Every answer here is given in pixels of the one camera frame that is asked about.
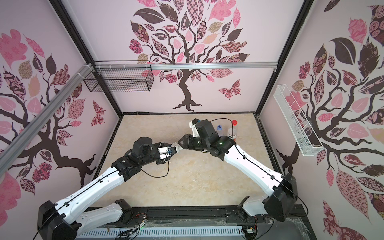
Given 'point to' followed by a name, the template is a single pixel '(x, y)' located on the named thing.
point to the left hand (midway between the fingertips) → (170, 148)
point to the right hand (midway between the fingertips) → (182, 144)
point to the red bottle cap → (234, 122)
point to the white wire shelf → (297, 124)
